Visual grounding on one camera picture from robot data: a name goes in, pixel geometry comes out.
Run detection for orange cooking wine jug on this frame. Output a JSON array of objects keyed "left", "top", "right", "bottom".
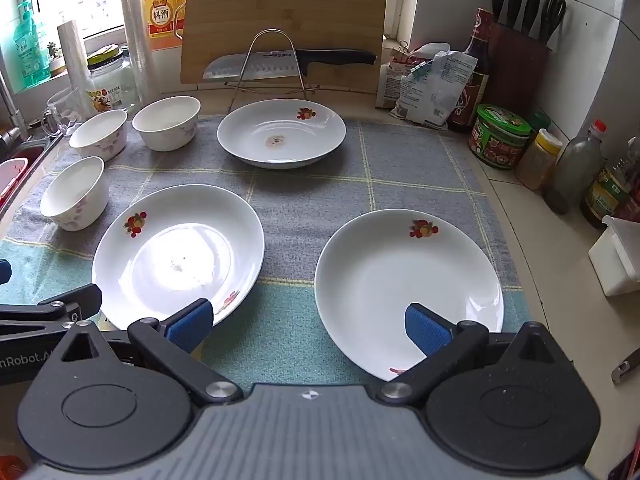
[{"left": 142, "top": 0, "right": 192, "bottom": 52}]

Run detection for clear glass mug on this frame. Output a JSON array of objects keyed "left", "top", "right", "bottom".
[{"left": 42, "top": 86, "right": 85, "bottom": 137}]

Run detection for small clear plastic wrap roll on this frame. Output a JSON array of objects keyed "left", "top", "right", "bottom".
[{"left": 56, "top": 20, "right": 97, "bottom": 117}]

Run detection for glass jar with fruit label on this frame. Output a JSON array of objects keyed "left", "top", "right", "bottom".
[{"left": 86, "top": 44, "right": 139, "bottom": 113}]

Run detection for dark wooden knife block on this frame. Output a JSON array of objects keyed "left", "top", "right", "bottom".
[{"left": 482, "top": 22, "right": 553, "bottom": 121}]

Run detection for plastic bottle with red cap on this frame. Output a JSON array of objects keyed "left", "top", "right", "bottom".
[{"left": 544, "top": 120, "right": 606, "bottom": 215}]

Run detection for red plastic basin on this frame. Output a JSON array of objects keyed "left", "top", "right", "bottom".
[{"left": 0, "top": 157, "right": 29, "bottom": 201}]

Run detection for white plastic box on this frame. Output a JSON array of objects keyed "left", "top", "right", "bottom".
[{"left": 588, "top": 215, "right": 640, "bottom": 297}]

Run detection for dark soy sauce bottle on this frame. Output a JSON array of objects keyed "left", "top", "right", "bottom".
[{"left": 446, "top": 7, "right": 496, "bottom": 134}]

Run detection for black kitchen scissors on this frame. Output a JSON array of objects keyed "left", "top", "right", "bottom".
[{"left": 539, "top": 0, "right": 567, "bottom": 46}]

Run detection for black handled kitchen knife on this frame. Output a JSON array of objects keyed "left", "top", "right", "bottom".
[{"left": 202, "top": 49, "right": 377, "bottom": 81}]

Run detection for bamboo cutting board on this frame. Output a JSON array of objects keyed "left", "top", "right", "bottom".
[{"left": 180, "top": 0, "right": 390, "bottom": 95}]

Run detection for metal faucet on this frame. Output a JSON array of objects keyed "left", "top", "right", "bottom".
[{"left": 0, "top": 72, "right": 26, "bottom": 156}]

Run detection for white printed plastic bag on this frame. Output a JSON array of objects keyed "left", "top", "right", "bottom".
[{"left": 390, "top": 50, "right": 478, "bottom": 128}]

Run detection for steel sink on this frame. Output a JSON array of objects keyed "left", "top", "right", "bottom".
[{"left": 0, "top": 127, "right": 66, "bottom": 226}]

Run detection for metal tool handle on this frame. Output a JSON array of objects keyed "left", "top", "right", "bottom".
[{"left": 611, "top": 359, "right": 640, "bottom": 385}]

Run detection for yellow lidded jar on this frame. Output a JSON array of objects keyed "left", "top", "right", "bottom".
[{"left": 515, "top": 129, "right": 564, "bottom": 191}]

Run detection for green dish soap bottle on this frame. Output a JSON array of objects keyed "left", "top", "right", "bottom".
[{"left": 12, "top": 0, "right": 52, "bottom": 86}]

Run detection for orange and white bag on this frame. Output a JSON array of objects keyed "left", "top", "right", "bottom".
[{"left": 375, "top": 60, "right": 416, "bottom": 110}]

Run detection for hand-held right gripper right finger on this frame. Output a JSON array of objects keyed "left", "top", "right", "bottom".
[{"left": 376, "top": 303, "right": 568, "bottom": 403}]

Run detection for white floral bowl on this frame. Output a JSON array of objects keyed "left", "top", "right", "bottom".
[
  {"left": 132, "top": 96, "right": 202, "bottom": 152},
  {"left": 68, "top": 109, "right": 129, "bottom": 163},
  {"left": 39, "top": 156, "right": 111, "bottom": 232}
]

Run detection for grey teal checked cloth mat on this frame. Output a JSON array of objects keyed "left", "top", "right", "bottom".
[{"left": 0, "top": 115, "right": 533, "bottom": 386}]

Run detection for metal wire rack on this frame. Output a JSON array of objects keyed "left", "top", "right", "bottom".
[{"left": 229, "top": 29, "right": 318, "bottom": 113}]

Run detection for green lidded sauce jar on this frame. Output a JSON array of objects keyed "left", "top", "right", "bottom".
[{"left": 469, "top": 104, "right": 532, "bottom": 170}]

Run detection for white fruit print plate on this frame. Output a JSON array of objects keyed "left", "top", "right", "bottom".
[
  {"left": 91, "top": 184, "right": 266, "bottom": 332},
  {"left": 314, "top": 209, "right": 505, "bottom": 382}
]

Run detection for oil bottle with green label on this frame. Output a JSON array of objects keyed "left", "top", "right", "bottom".
[{"left": 580, "top": 137, "right": 640, "bottom": 228}]

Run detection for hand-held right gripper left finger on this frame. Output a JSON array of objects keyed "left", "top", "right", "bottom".
[{"left": 60, "top": 298, "right": 245, "bottom": 407}]

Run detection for white plate with brown stain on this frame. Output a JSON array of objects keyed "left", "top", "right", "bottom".
[{"left": 216, "top": 99, "right": 347, "bottom": 169}]

